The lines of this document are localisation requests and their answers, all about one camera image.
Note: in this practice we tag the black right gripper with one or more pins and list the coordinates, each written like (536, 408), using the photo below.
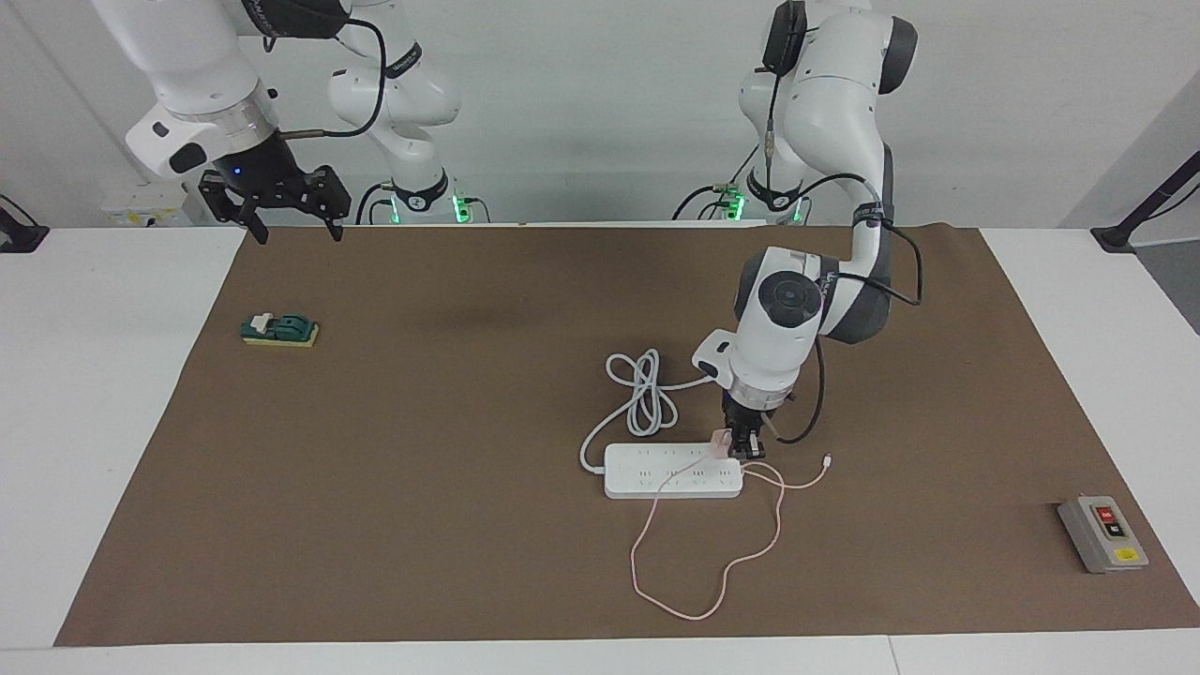
(262, 178)

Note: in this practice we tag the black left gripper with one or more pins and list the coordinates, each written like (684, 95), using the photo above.
(750, 420)

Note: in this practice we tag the pink charger plug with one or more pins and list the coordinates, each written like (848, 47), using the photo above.
(720, 443)

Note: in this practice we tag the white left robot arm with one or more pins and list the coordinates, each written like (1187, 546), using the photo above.
(787, 309)

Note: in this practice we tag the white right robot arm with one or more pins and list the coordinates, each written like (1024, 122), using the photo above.
(187, 66)

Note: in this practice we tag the white power strip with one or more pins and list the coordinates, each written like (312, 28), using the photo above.
(656, 478)

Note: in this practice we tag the black clamp stand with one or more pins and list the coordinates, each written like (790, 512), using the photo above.
(19, 234)
(1148, 206)

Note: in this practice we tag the brown table mat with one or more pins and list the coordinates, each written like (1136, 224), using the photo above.
(375, 516)

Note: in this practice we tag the green knife switch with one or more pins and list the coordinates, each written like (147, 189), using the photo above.
(281, 330)

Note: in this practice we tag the white wall outlet box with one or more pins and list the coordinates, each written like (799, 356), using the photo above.
(141, 206)

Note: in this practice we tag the grey on-off switch box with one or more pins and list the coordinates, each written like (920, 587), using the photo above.
(1102, 539)

